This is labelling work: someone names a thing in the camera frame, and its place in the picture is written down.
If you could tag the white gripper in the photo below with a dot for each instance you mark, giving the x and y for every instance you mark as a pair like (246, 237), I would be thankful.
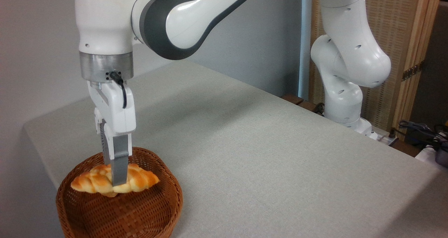
(117, 115)

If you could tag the long braided bread loaf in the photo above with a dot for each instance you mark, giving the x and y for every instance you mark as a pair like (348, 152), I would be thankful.
(140, 180)

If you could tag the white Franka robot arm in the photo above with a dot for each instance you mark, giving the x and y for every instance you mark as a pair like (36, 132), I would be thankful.
(105, 21)

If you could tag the brown woven wicker basket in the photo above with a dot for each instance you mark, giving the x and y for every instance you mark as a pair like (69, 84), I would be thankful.
(147, 210)

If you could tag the grey tablecloth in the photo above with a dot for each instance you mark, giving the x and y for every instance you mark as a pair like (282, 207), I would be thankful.
(280, 196)

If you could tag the white vertical pole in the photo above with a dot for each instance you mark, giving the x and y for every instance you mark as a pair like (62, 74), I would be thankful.
(305, 38)

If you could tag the black screen hinge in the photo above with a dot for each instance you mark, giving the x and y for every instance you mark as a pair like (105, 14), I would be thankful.
(413, 71)

